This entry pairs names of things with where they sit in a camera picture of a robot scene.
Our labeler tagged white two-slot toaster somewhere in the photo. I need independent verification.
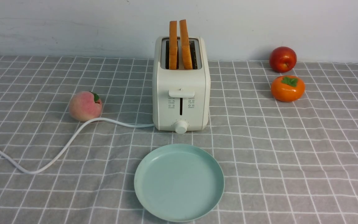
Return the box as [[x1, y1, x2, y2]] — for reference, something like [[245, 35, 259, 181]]
[[152, 36, 211, 133]]

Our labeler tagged red apple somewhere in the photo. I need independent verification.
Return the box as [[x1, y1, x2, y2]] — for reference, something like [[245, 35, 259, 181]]
[[269, 46, 297, 73]]

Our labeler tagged toast slice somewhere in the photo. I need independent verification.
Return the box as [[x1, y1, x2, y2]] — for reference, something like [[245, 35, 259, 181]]
[[179, 19, 193, 70], [169, 21, 178, 70]]

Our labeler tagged white power cord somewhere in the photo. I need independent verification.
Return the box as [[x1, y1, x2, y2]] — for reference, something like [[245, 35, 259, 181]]
[[0, 117, 155, 175]]

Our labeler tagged light green round plate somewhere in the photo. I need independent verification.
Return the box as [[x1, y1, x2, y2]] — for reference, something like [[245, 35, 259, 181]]
[[134, 144, 225, 222]]

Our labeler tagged orange persimmon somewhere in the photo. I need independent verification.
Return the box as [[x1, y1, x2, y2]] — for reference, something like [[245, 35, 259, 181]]
[[270, 75, 305, 102]]

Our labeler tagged grey checked tablecloth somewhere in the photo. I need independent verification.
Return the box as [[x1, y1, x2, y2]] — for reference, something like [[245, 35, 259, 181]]
[[0, 56, 358, 224]]

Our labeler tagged pink peach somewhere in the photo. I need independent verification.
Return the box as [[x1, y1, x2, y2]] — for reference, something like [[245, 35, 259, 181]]
[[69, 91, 103, 122]]

